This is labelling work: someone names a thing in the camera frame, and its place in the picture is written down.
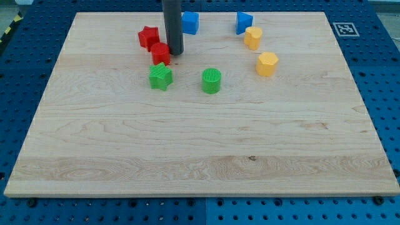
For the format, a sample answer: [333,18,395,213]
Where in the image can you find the green star block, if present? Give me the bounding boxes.
[149,62,173,91]

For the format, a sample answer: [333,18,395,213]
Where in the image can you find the red star block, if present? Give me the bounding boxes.
[138,26,160,52]

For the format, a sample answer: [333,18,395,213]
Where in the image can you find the green cylinder block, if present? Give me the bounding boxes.
[202,68,221,94]

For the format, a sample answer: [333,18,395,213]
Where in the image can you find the light wooden board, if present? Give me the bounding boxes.
[4,12,399,198]

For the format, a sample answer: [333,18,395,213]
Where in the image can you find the red cylinder block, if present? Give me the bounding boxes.
[151,42,171,65]

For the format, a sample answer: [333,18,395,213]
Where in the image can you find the yellow hexagon block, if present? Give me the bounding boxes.
[256,52,279,77]

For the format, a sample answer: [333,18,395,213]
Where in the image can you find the yellow heart block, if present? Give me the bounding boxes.
[244,26,263,50]

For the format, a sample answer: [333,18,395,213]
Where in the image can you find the blue cube block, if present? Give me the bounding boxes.
[181,11,199,35]

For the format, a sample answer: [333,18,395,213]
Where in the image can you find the blue triangle block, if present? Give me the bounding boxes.
[235,11,253,35]

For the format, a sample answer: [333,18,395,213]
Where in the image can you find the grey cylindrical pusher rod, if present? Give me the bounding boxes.
[162,0,184,56]

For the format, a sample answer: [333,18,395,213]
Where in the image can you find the white fiducial marker tag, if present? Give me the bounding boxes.
[333,22,359,37]

